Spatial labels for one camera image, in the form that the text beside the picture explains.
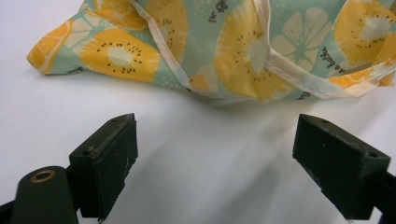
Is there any fruit print fabric bag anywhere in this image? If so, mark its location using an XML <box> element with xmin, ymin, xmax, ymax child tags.
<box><xmin>26</xmin><ymin>0</ymin><xmax>396</xmax><ymax>103</ymax></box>

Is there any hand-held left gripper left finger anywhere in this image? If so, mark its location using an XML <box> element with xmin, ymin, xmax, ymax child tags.
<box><xmin>68</xmin><ymin>113</ymin><xmax>139</xmax><ymax>222</ymax></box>

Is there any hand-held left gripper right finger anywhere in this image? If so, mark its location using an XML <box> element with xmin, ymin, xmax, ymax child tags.
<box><xmin>291</xmin><ymin>113</ymin><xmax>391</xmax><ymax>221</ymax></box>

